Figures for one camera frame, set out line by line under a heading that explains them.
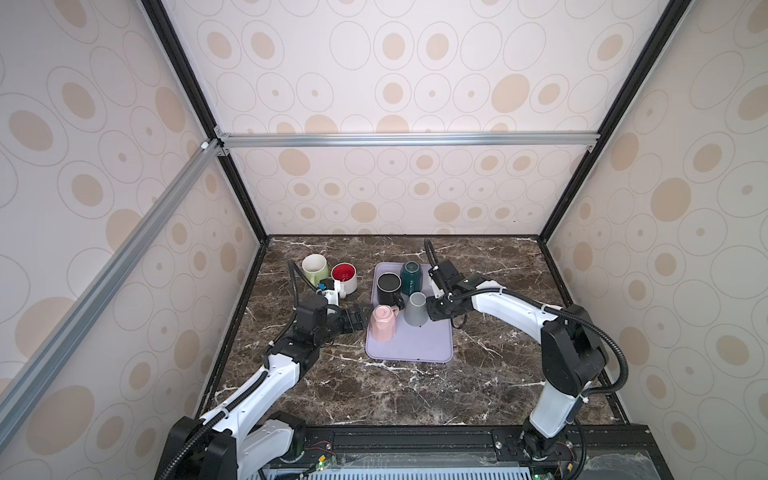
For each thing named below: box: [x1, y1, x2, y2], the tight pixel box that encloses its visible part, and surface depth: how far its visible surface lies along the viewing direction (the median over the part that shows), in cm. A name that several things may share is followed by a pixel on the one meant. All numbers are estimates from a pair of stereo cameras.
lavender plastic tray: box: [366, 262, 453, 364], surface depth 92 cm
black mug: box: [376, 272, 405, 309], surface depth 97 cm
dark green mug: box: [400, 260, 423, 296], surface depth 99 cm
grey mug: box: [404, 291, 429, 326], surface depth 91 cm
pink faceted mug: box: [370, 304, 399, 343], surface depth 87 cm
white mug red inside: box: [331, 262, 361, 299], surface depth 102 cm
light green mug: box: [302, 253, 329, 287], surface depth 101 cm
